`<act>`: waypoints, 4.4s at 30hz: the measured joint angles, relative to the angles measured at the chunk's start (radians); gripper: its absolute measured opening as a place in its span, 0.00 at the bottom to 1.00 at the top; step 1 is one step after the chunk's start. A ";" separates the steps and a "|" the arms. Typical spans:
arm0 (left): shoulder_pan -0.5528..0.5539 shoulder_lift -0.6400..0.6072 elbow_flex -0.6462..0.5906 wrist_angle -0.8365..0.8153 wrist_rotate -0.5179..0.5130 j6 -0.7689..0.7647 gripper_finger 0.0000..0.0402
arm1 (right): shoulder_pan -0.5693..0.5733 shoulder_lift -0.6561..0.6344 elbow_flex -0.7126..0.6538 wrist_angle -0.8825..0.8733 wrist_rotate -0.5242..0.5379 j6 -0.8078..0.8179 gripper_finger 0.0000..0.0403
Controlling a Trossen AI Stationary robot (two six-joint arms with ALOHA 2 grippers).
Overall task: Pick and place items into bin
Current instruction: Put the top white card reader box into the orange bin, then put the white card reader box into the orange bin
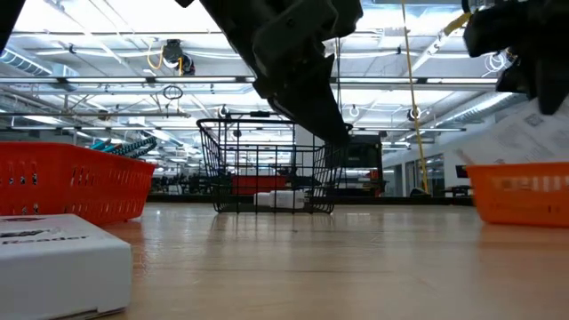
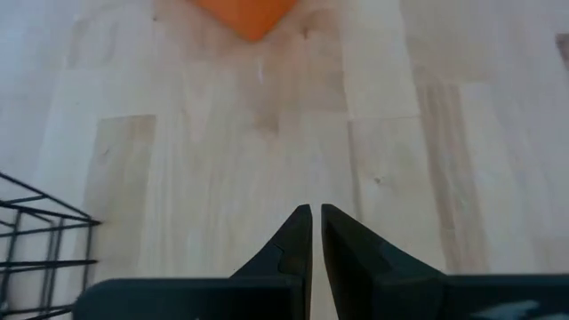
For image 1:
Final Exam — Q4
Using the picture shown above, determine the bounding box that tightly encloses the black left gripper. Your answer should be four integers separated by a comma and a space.
198, 0, 365, 147

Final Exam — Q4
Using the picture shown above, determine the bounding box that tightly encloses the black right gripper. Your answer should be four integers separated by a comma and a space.
461, 0, 569, 116

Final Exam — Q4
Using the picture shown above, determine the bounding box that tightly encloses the white booklet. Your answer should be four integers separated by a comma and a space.
456, 95, 569, 166

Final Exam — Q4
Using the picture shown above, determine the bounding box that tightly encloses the black cabinet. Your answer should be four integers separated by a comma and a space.
346, 134, 384, 197

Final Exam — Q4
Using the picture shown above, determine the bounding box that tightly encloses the red cabinet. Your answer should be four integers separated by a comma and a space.
230, 175, 288, 196

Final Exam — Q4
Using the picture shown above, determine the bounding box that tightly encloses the orange plastic basket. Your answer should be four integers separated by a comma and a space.
465, 161, 569, 229

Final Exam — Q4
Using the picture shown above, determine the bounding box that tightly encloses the red plastic basket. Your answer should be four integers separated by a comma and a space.
0, 141, 158, 228

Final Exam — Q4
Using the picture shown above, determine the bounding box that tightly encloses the white card reader box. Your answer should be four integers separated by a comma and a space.
0, 212, 134, 320

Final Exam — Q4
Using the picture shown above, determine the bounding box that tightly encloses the black wire basket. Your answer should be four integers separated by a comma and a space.
196, 117, 353, 215

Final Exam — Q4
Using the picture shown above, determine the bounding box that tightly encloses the yellow cable tag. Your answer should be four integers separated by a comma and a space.
442, 12, 473, 37

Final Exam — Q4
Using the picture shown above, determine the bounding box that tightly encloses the yellow hanging cable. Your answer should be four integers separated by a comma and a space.
398, 0, 430, 194

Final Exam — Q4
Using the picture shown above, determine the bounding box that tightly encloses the black ceiling cable reel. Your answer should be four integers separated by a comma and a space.
161, 38, 196, 76

